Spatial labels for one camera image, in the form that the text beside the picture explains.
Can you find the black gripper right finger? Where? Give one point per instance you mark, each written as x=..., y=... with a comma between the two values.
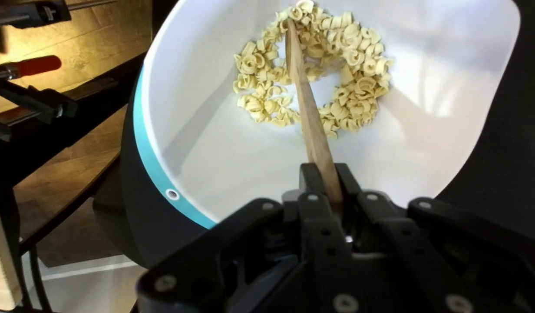
x=441, y=262

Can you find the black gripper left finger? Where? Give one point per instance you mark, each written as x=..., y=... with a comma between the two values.
x=267, y=262

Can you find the wooden stirring spoon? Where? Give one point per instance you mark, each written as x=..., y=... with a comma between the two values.
x=311, y=116

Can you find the black round table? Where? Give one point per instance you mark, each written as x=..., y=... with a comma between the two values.
x=511, y=145

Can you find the yellow cereal rings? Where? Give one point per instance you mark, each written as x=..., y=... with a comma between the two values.
x=359, y=88

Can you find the black aluminium rail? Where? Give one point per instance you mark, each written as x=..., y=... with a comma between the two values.
x=52, y=157

